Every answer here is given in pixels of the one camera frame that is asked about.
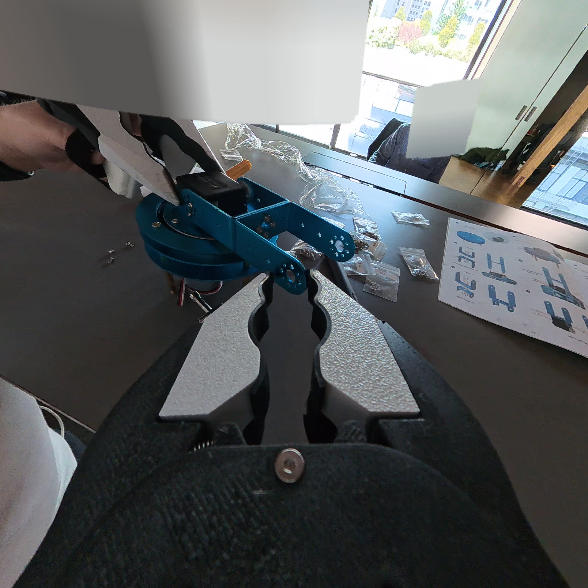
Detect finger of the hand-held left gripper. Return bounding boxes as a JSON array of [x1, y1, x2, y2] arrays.
[[139, 117, 227, 180], [77, 106, 181, 206]]

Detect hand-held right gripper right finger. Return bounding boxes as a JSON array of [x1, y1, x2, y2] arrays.
[[304, 269, 421, 445]]

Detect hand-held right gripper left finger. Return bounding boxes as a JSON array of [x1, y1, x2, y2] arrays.
[[158, 272, 273, 445]]

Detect blue toy robot arm base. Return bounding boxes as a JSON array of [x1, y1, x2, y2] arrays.
[[135, 172, 356, 306]]

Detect person's left hand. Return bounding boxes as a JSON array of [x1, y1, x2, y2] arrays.
[[0, 101, 106, 180]]

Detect metal cross socket wrench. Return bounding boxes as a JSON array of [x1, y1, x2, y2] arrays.
[[189, 290, 213, 322]]

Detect crumpled clear plastic wrap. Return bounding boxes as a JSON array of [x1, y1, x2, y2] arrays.
[[294, 158, 367, 217], [220, 123, 306, 161]]

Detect cluster of small screw bags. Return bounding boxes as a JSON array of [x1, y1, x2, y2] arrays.
[[289, 210, 439, 302]]

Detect printed instruction sheet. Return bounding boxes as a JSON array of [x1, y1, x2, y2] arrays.
[[439, 217, 588, 358]]

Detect person's dark trousers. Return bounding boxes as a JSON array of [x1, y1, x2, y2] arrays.
[[62, 429, 88, 460]]

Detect person's white shirt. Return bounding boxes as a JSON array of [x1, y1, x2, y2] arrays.
[[0, 377, 77, 588]]

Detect white cabinet doors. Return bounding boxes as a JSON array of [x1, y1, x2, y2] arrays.
[[469, 0, 588, 157]]

